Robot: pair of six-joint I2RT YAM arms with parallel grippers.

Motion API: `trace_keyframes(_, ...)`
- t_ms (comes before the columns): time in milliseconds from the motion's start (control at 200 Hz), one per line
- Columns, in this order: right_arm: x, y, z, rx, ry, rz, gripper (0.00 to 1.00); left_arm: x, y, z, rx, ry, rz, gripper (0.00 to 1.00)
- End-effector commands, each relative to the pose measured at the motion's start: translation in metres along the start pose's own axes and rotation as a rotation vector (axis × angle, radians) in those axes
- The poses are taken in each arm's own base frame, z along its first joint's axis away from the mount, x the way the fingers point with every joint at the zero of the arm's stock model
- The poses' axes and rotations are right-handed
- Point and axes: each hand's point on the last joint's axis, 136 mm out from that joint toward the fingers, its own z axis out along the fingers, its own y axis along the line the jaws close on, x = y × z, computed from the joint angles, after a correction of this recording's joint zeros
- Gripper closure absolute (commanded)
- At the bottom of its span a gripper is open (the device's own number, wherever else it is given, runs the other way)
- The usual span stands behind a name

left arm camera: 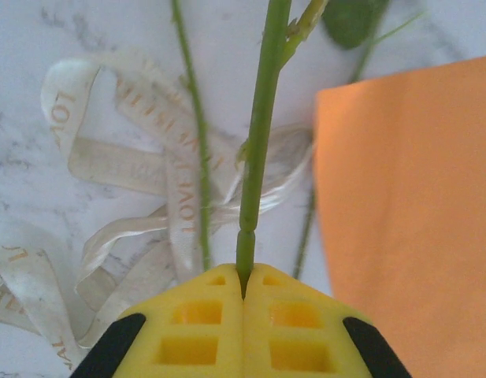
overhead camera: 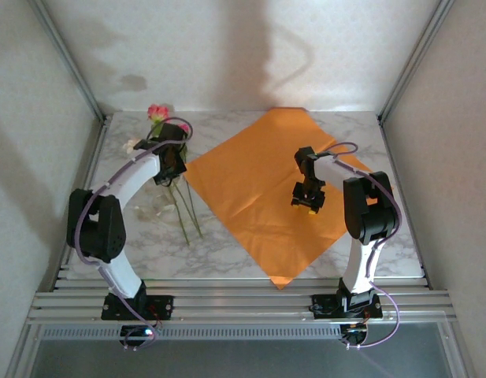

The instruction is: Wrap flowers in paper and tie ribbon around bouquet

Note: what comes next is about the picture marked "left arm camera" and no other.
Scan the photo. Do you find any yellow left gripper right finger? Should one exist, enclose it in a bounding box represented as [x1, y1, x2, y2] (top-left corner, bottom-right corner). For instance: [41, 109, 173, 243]
[241, 262, 413, 378]

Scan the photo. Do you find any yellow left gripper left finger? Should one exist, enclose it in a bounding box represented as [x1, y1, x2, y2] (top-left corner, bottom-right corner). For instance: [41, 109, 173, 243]
[69, 263, 244, 378]

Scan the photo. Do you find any cream artificial rose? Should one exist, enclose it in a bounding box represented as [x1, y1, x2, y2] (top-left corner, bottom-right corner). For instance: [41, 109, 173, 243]
[169, 0, 213, 273]

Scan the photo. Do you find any orange wrapping paper sheet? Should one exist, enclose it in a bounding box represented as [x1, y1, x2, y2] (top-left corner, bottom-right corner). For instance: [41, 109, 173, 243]
[313, 54, 486, 378]

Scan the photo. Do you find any cream printed satin ribbon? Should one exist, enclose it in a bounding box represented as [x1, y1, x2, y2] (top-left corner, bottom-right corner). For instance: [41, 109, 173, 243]
[0, 49, 318, 373]

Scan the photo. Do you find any pink artificial rose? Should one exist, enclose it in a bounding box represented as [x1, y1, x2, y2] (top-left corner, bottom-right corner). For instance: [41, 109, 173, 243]
[234, 0, 330, 300]

